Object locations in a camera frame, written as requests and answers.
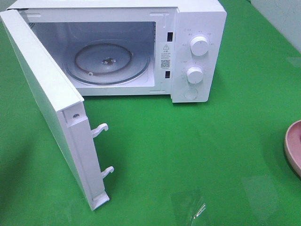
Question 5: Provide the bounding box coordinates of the white microwave door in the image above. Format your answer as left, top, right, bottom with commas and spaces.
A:
0, 10, 114, 210

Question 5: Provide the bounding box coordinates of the white microwave oven body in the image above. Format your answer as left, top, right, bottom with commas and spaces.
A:
5, 0, 227, 103

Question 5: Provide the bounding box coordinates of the round white door button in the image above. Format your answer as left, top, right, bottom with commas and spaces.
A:
184, 89, 198, 100

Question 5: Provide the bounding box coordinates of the white microwave knob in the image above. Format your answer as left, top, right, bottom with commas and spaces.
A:
190, 35, 209, 56
186, 67, 203, 84

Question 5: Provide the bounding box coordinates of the clear tape patch centre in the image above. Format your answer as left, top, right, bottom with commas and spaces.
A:
171, 189, 210, 226

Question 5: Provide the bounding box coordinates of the clear tape patch far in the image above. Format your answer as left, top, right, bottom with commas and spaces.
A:
287, 57, 301, 68

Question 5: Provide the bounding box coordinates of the glass microwave turntable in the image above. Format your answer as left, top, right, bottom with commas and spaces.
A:
64, 39, 153, 85

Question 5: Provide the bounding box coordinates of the pink round plate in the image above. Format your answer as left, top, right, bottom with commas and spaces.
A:
284, 120, 301, 177

